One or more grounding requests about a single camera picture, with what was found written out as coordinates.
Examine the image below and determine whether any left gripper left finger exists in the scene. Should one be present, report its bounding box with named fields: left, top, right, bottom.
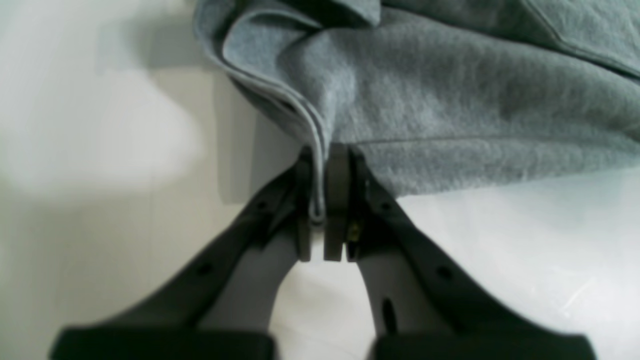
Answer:
left=50, top=148, right=313, bottom=360

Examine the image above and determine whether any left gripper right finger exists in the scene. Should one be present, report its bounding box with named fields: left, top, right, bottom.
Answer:
left=324, top=144, right=596, bottom=360

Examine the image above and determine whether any grey t-shirt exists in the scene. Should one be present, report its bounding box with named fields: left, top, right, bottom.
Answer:
left=193, top=0, right=640, bottom=222

